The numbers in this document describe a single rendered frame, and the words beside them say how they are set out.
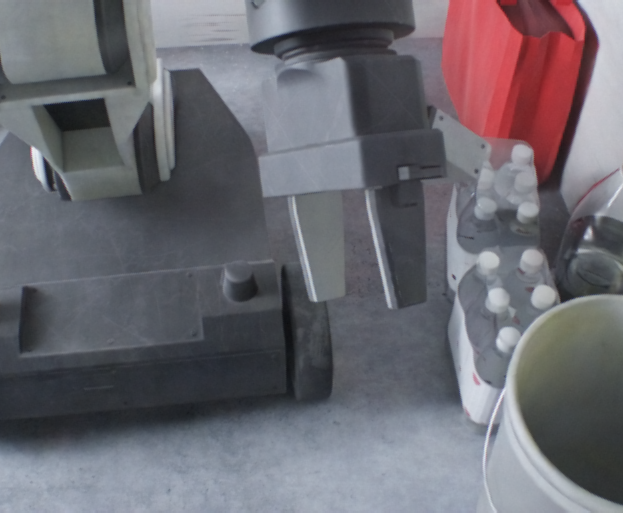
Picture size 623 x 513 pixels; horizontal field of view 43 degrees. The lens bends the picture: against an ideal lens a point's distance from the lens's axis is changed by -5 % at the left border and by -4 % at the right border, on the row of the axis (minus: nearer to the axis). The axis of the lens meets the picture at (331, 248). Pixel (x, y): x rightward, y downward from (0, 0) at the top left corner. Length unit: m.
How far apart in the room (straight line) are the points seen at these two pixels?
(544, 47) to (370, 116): 1.02
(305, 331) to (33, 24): 0.53
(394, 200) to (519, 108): 1.05
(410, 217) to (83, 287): 0.80
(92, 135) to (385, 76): 0.75
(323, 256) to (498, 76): 1.00
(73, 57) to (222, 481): 0.63
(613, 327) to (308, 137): 0.67
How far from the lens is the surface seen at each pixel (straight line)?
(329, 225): 0.47
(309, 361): 1.11
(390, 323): 1.34
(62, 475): 1.23
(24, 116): 0.97
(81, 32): 0.85
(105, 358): 1.10
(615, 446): 1.21
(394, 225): 0.40
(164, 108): 1.21
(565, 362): 1.07
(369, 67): 0.40
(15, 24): 0.85
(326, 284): 0.47
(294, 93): 0.43
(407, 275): 0.41
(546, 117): 1.48
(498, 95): 1.44
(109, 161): 1.11
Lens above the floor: 1.07
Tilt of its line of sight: 49 degrees down
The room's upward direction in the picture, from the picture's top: 3 degrees clockwise
